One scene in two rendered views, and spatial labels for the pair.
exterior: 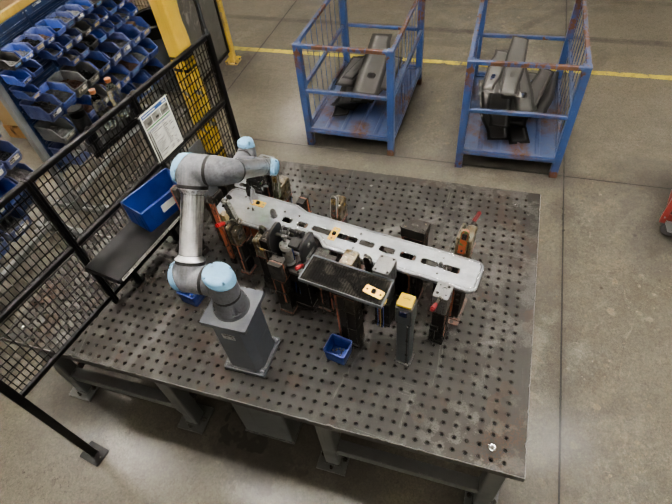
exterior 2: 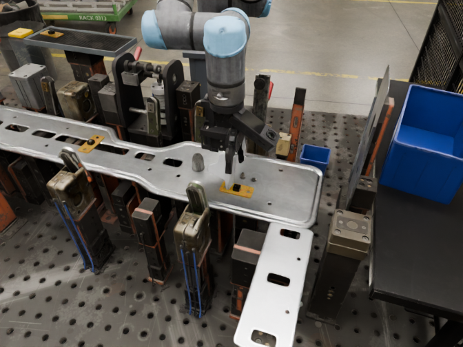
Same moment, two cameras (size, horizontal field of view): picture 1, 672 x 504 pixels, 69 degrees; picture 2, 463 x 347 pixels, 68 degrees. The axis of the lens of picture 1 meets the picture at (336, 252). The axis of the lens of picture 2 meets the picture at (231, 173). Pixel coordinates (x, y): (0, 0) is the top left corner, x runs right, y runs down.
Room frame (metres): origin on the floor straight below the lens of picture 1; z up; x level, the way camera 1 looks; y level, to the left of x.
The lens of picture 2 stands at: (2.49, 0.21, 1.61)
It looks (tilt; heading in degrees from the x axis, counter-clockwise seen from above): 42 degrees down; 167
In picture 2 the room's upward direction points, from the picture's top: straight up
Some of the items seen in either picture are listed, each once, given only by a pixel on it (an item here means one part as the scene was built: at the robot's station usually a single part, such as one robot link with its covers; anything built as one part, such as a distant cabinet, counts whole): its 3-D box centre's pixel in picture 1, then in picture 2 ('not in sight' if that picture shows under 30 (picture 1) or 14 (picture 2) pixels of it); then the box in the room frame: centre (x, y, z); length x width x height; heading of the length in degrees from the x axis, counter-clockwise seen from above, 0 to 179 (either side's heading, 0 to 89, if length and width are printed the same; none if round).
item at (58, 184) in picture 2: (340, 224); (85, 220); (1.79, -0.04, 0.87); 0.12 x 0.09 x 0.35; 148
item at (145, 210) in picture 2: (305, 218); (155, 245); (1.89, 0.14, 0.84); 0.11 x 0.08 x 0.29; 148
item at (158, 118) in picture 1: (161, 129); not in sight; (2.23, 0.81, 1.30); 0.23 x 0.02 x 0.31; 148
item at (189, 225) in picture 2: (286, 204); (196, 263); (2.00, 0.24, 0.87); 0.12 x 0.09 x 0.35; 148
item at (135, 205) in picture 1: (158, 199); (428, 139); (1.92, 0.86, 1.09); 0.30 x 0.17 x 0.13; 139
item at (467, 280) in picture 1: (338, 234); (84, 145); (1.60, -0.02, 1.00); 1.38 x 0.22 x 0.02; 58
